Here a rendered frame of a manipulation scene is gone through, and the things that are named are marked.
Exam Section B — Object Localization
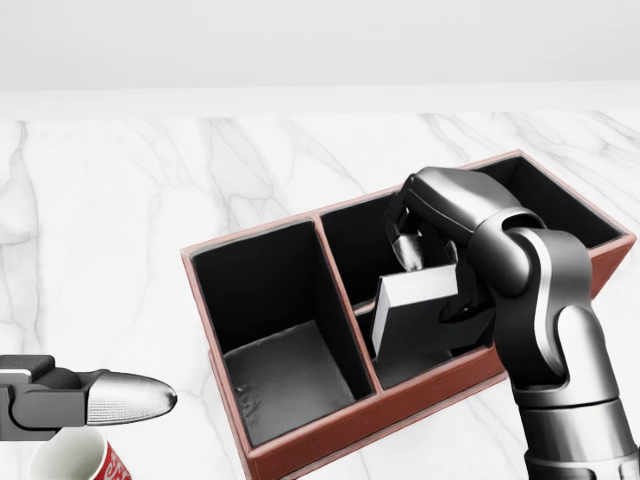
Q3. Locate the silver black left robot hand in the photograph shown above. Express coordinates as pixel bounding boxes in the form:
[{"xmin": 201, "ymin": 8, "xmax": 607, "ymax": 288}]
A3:
[{"xmin": 0, "ymin": 354, "xmax": 179, "ymax": 443}]

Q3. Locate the red-brown desk caddy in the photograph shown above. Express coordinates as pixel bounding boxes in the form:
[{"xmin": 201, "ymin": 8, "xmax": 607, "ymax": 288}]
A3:
[{"xmin": 179, "ymin": 149, "xmax": 637, "ymax": 480}]

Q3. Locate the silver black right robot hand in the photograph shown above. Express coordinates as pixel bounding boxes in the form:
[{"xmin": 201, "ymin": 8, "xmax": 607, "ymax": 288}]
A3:
[{"xmin": 382, "ymin": 166, "xmax": 625, "ymax": 408}]

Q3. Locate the red and white patterned mug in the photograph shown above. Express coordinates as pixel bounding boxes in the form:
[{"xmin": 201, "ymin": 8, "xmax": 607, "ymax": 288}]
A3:
[{"xmin": 26, "ymin": 427, "xmax": 134, "ymax": 480}]

